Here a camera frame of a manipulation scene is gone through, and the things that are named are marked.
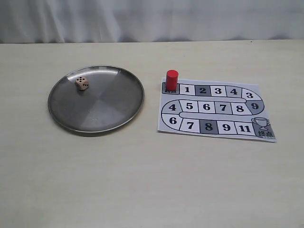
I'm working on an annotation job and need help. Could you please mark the red plastic cup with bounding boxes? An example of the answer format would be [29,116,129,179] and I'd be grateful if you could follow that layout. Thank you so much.
[166,69,179,91]

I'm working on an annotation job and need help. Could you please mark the wooden die with black pips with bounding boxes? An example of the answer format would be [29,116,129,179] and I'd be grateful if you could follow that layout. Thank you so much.
[75,76,89,91]

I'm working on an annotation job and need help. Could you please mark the round stainless steel plate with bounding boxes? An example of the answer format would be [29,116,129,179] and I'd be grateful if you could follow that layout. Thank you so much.
[47,65,144,135]

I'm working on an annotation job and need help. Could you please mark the paper number game board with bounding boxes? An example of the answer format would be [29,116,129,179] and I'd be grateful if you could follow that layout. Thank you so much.
[157,78,276,142]

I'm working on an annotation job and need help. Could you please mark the white backdrop curtain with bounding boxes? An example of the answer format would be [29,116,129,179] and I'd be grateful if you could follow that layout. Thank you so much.
[0,0,304,43]

